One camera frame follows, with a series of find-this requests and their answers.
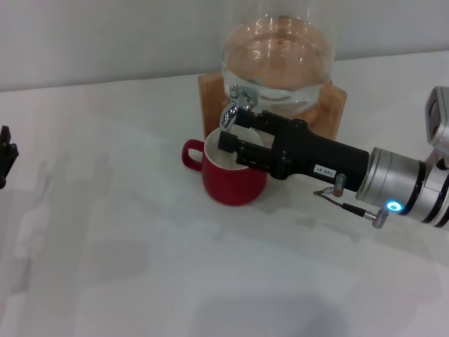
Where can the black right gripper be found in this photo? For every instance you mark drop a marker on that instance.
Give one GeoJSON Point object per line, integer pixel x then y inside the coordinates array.
{"type": "Point", "coordinates": [315, 154]}

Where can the red ceramic cup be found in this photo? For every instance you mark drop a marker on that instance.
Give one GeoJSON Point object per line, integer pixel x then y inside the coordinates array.
{"type": "Point", "coordinates": [233, 186]}

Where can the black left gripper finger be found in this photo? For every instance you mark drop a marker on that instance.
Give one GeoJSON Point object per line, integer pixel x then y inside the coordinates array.
{"type": "Point", "coordinates": [8, 158]}
{"type": "Point", "coordinates": [5, 137]}

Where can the glass water dispenser jar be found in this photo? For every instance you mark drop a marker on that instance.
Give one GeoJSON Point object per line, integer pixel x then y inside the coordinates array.
{"type": "Point", "coordinates": [280, 59]}

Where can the wooden dispenser stand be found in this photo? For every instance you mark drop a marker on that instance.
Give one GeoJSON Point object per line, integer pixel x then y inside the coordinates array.
{"type": "Point", "coordinates": [210, 102]}

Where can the chrome faucet tap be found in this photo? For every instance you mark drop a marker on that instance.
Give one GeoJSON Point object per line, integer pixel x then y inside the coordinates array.
{"type": "Point", "coordinates": [238, 102]}

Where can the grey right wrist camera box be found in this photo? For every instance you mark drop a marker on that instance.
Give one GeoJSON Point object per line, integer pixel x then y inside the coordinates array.
{"type": "Point", "coordinates": [438, 119]}

